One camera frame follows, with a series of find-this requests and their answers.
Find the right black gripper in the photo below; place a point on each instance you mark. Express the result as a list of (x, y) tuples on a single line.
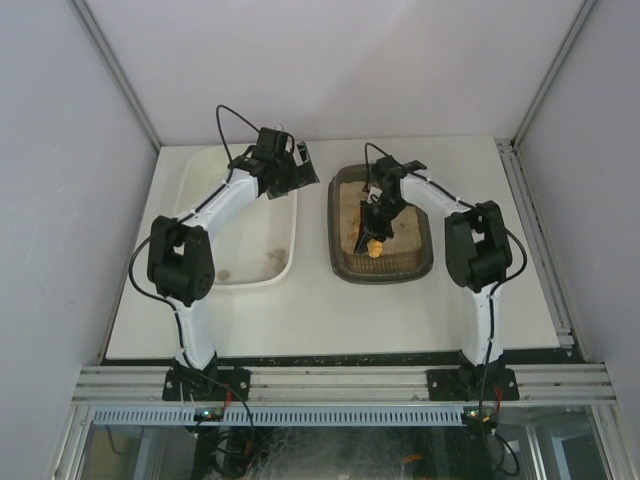
[(378, 213)]

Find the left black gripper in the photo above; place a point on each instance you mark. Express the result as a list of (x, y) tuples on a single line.
[(293, 173)]

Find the yellow litter scoop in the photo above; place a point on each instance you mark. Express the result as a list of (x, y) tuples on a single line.
[(371, 231)]

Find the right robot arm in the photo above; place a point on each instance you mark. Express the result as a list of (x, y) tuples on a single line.
[(477, 253)]

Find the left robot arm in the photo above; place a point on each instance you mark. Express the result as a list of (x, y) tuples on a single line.
[(180, 261)]

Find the dark grey litter box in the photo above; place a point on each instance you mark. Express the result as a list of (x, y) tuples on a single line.
[(405, 257)]

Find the white plastic tray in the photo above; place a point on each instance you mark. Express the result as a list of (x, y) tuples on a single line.
[(262, 226)]

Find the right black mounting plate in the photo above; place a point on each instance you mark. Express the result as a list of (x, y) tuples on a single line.
[(469, 383)]

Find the black mounting plate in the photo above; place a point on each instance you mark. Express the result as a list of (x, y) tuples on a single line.
[(469, 383), (214, 383)]

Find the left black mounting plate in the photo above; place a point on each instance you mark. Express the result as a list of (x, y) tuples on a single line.
[(214, 383)]

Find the aluminium frame rail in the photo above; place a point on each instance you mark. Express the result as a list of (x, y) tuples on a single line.
[(528, 385)]

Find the grey slotted cable duct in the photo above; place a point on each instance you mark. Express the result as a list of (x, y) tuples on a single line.
[(279, 416)]

